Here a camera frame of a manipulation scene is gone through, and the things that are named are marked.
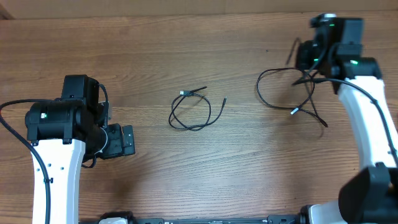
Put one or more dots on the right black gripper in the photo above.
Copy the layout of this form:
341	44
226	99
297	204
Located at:
300	53

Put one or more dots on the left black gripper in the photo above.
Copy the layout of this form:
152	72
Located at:
116	147

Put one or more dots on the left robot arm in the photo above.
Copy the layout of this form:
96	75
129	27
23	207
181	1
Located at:
66	133

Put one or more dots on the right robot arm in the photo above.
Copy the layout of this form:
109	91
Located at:
335	52

